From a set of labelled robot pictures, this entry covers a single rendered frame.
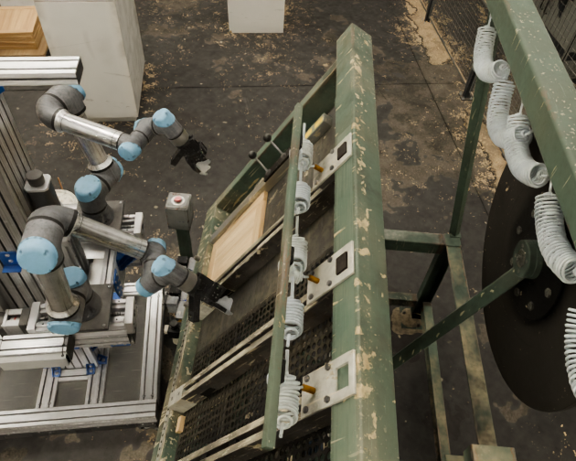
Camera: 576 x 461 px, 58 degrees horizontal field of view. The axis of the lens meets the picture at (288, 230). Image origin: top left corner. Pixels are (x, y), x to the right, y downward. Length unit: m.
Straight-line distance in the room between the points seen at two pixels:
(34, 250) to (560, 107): 1.53
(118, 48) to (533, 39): 3.32
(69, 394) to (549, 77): 2.66
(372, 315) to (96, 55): 3.65
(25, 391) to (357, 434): 2.40
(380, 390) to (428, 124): 4.05
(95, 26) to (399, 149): 2.60
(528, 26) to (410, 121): 3.28
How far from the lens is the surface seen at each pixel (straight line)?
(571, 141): 1.42
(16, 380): 3.29
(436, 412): 3.14
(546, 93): 1.55
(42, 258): 1.78
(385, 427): 1.13
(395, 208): 4.17
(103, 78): 4.62
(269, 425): 1.06
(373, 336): 1.20
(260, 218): 2.22
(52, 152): 4.73
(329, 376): 1.20
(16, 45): 5.82
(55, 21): 4.44
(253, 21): 5.97
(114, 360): 3.17
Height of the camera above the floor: 2.97
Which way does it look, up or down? 50 degrees down
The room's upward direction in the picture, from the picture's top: 5 degrees clockwise
